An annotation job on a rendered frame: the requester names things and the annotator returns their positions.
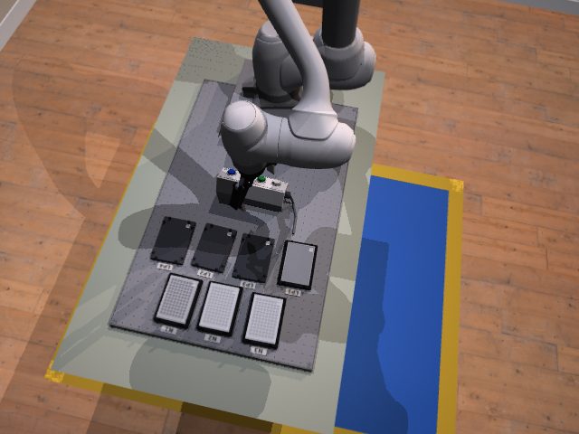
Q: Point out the white deck label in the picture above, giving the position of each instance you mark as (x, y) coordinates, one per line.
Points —
(258, 350)
(169, 329)
(246, 284)
(293, 292)
(164, 266)
(212, 338)
(205, 273)

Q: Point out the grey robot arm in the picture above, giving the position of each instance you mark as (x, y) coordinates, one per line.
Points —
(311, 137)

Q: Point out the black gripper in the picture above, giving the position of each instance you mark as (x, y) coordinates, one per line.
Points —
(241, 188)

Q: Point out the grey button panel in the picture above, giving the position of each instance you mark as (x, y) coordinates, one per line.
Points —
(265, 192)

